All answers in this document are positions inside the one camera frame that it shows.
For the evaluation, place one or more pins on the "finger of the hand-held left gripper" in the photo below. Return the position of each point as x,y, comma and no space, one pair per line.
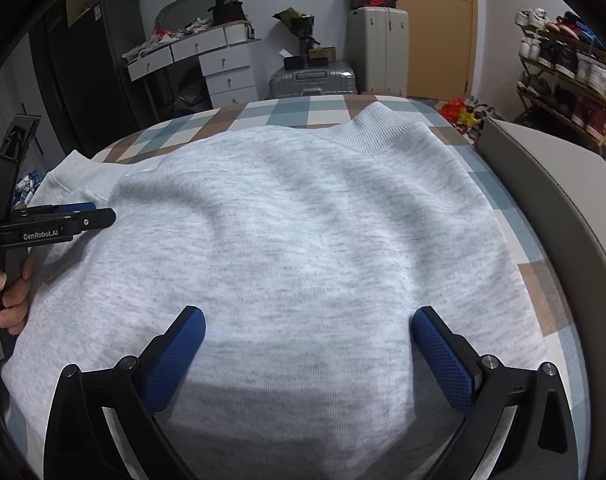
83,206
100,217

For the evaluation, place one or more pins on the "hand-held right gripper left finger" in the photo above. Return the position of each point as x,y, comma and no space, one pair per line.
175,360

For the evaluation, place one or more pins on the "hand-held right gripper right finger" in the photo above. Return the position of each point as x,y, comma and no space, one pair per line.
443,360

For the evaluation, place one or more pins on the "light grey hoodie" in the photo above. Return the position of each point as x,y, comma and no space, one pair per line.
283,240

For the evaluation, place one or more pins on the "person's left hand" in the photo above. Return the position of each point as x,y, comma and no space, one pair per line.
20,300

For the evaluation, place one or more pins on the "blue plaid blanket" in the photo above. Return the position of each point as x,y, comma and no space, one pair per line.
28,185

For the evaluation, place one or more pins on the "dark wardrobe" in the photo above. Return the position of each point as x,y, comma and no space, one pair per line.
98,85

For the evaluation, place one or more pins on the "black duffel bag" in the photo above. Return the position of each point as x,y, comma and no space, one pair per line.
193,92

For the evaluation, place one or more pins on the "pile of desk clutter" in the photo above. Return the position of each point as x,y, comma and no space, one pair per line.
163,42

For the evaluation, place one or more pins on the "white desk with drawers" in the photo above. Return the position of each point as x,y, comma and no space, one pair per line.
228,70

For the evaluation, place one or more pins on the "checked bed sheet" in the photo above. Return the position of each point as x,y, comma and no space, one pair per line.
293,110

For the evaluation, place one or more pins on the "pile of toys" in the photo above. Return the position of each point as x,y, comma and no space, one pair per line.
473,117

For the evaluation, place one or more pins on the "small black box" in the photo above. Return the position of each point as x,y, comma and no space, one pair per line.
295,62

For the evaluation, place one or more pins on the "black labelled paper bag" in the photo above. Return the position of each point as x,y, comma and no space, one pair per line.
228,2

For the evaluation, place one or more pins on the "red plastic bag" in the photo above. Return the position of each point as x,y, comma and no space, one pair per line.
450,110

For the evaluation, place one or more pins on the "silver suitcase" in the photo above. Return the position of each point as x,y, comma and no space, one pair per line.
313,82

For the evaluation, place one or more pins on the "wrapped flower bouquet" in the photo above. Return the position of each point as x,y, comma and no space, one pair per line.
293,22

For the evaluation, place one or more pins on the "small brown box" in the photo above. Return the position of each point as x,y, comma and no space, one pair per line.
323,53

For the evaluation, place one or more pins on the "wooden shoe rack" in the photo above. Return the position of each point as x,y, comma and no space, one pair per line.
603,132

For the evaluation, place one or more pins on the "beige suitcase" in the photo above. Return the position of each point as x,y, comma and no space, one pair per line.
378,52

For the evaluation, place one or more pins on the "shoe rack with shoes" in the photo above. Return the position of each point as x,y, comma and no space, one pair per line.
568,65

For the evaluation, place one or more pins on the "wooden door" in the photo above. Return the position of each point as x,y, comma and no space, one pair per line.
438,25

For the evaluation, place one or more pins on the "red and black shoe box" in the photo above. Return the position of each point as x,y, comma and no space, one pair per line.
375,1

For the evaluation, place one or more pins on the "grey rounded frame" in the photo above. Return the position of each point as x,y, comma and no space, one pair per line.
183,7

